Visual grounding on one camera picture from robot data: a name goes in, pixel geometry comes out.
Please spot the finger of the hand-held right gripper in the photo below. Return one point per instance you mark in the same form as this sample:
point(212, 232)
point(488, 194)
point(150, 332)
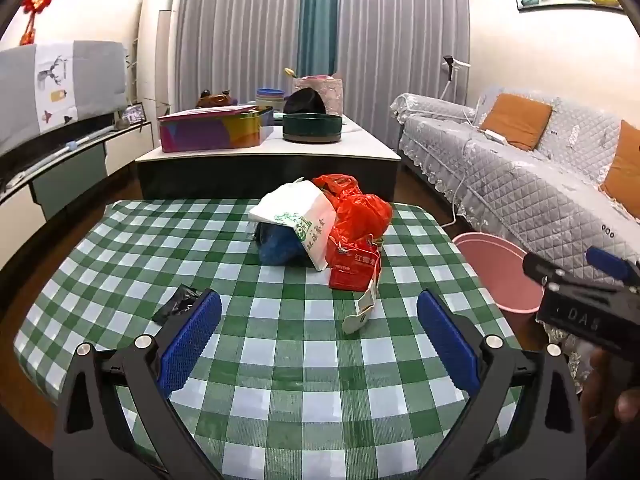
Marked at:
point(607, 262)
point(542, 269)

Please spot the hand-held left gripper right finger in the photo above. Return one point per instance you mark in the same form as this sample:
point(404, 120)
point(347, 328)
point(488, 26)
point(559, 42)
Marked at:
point(450, 345)

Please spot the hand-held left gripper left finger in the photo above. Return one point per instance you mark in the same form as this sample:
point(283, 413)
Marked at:
point(192, 340)

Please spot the black wrapper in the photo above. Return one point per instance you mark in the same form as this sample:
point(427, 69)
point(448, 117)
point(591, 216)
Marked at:
point(175, 302)

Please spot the pink plastic bin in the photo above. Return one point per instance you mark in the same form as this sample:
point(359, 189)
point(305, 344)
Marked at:
point(500, 280)

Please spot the white paper strip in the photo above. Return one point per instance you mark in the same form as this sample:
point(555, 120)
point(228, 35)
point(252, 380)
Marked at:
point(357, 320)

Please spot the blue plastic bag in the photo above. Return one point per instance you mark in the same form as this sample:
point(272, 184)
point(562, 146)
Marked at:
point(280, 247)

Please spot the red plastic bag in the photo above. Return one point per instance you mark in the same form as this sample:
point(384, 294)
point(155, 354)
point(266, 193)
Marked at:
point(360, 215)

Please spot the white plastic bag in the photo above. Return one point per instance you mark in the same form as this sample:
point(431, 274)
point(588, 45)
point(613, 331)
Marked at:
point(300, 210)

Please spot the person's right hand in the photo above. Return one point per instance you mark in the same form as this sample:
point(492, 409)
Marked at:
point(607, 385)

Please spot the orange cushion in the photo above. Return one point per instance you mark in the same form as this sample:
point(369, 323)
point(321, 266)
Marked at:
point(625, 165)
point(515, 120)

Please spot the grey quilted sofa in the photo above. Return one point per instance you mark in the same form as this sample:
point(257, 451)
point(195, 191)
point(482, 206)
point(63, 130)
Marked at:
point(500, 170)

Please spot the green white checkered tablecloth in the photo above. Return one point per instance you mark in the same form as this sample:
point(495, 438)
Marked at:
point(300, 360)

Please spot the white power strip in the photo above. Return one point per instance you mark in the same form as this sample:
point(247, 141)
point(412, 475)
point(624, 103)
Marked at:
point(495, 135)

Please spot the white television cabinet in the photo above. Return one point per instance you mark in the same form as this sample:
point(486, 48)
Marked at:
point(125, 147)

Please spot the colourful tin box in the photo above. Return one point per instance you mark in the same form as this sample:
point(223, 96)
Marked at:
point(215, 132)

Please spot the white top coffee table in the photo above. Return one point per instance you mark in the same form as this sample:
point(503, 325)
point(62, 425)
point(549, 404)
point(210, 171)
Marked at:
point(310, 152)

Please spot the white floor lamp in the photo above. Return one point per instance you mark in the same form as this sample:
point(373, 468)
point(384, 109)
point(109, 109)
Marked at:
point(452, 62)

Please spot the brown figurine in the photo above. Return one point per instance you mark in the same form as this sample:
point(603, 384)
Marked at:
point(215, 100)

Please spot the dark green round tin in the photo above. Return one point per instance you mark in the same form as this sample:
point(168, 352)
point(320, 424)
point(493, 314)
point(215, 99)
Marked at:
point(312, 127)

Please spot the stack of coloured bowls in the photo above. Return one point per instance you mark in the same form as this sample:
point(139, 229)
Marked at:
point(270, 97)

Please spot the black hat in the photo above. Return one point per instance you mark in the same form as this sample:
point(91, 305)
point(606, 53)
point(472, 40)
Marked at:
point(305, 101)

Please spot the pink fabric basket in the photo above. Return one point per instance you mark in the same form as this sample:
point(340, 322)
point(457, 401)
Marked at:
point(332, 95)

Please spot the grey curtain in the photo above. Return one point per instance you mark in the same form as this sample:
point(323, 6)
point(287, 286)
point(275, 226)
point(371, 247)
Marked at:
point(400, 35)
point(235, 35)

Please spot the grey television dust cover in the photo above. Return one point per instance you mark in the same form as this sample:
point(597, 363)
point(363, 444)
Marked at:
point(90, 75)

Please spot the yellow flower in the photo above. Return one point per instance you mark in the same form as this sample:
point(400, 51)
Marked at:
point(288, 72)

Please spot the white standing air conditioner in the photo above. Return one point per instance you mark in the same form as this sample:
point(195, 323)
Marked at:
point(160, 50)

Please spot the teal curtain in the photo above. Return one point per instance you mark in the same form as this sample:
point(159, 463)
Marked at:
point(317, 15)

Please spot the small photo frame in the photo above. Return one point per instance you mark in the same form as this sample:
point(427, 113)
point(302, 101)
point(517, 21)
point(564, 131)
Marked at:
point(134, 113)

